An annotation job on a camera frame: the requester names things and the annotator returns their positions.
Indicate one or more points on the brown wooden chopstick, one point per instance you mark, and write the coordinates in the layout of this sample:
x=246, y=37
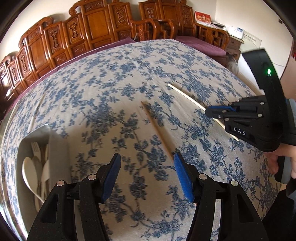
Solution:
x=170, y=155

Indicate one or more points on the grey metal tray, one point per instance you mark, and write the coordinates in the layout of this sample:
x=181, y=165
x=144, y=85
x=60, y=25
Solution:
x=53, y=148

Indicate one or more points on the light chopstick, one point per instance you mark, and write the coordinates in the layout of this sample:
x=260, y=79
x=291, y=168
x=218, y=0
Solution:
x=200, y=106

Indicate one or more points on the carved wooden armchair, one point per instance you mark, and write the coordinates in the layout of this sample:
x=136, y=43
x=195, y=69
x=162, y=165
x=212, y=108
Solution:
x=176, y=19

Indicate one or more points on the white plastic fork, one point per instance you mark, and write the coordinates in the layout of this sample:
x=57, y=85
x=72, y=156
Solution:
x=36, y=151

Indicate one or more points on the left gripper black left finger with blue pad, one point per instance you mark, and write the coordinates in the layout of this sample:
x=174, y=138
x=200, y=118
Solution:
x=56, y=218

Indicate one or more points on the white ladle spoon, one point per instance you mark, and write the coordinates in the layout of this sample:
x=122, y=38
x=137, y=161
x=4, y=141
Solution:
x=44, y=178

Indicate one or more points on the white wall panel board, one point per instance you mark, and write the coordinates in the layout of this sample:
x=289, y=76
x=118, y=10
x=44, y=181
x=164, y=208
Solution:
x=250, y=42

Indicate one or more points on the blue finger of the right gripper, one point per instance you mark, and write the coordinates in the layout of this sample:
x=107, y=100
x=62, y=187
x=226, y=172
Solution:
x=248, y=107

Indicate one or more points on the carved wooden sofa bench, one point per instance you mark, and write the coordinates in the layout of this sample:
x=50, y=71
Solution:
x=48, y=44

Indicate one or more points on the white device on side table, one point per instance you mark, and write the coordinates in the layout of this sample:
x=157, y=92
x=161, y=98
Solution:
x=235, y=31

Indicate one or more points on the person's right hand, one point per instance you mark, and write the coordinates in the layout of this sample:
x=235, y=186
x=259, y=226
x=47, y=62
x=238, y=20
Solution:
x=283, y=150

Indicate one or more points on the blue floral tablecloth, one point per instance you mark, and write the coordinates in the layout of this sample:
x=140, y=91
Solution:
x=95, y=105

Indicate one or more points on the purple armchair cushion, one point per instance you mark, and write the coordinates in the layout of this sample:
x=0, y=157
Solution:
x=202, y=46

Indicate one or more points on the white plastic spoon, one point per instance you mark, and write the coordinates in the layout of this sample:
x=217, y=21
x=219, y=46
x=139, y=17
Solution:
x=30, y=177

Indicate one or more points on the purple bench cushion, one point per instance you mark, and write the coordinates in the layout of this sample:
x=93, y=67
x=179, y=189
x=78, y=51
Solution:
x=99, y=49

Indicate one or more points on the red gift box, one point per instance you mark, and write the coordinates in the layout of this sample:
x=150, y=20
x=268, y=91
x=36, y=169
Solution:
x=202, y=18

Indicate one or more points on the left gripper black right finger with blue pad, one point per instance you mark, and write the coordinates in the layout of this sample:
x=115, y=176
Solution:
x=238, y=218

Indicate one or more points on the wooden side table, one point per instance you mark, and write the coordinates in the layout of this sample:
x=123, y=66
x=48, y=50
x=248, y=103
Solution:
x=233, y=47

